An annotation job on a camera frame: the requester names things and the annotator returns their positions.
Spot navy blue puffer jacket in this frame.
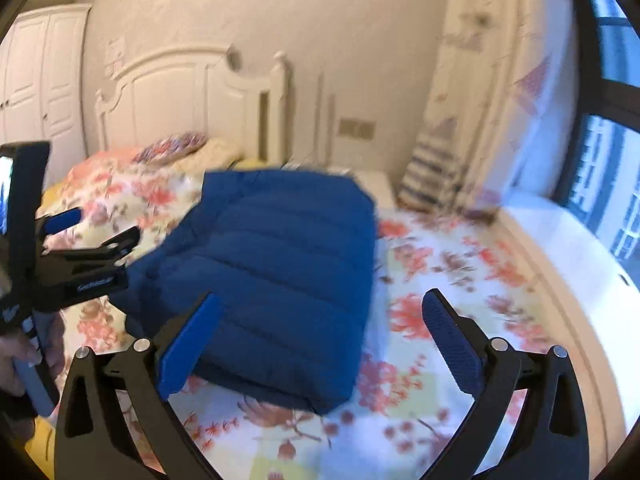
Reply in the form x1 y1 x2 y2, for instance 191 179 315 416
110 169 376 415

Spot person left hand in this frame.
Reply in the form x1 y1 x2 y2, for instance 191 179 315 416
0 312 65 396

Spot patterned purple pillow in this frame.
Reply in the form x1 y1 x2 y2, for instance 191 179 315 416
132 132 208 166

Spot cream pillow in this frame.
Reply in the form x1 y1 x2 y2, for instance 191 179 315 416
169 138 243 174

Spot floral bed quilt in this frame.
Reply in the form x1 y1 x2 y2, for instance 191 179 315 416
34 146 572 480

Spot white wardrobe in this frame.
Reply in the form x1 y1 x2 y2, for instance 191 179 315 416
0 3 91 188

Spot white wooden headboard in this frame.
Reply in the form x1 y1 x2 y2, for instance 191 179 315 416
94 44 290 166

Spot white stand lamp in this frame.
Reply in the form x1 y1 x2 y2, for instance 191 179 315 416
311 72 336 169

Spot dark framed window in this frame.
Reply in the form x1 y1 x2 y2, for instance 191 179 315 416
553 0 639 284

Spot white bedside table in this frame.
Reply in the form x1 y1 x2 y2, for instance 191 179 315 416
283 162 397 210

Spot patterned window curtain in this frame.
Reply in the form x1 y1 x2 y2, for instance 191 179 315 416
398 0 573 218

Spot wall notice papers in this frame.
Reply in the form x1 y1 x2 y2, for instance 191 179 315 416
104 37 126 79

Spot wall socket panel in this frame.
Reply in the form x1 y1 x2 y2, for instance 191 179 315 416
337 118 375 141

